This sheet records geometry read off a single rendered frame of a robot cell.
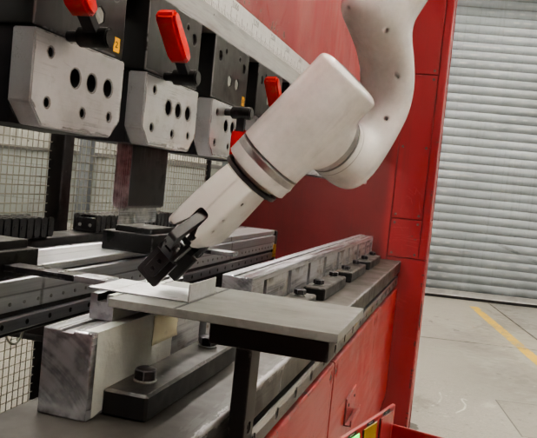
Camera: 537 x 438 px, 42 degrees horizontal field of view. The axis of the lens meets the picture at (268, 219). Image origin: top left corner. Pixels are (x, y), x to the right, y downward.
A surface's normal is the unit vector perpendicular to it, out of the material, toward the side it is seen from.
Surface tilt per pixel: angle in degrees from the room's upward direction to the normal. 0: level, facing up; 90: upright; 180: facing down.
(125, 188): 90
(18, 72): 90
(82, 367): 90
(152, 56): 90
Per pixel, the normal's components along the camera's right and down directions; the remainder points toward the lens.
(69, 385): -0.28, 0.02
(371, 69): -0.80, 0.46
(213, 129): 0.96, 0.11
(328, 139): 0.44, 0.64
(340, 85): -0.11, 0.19
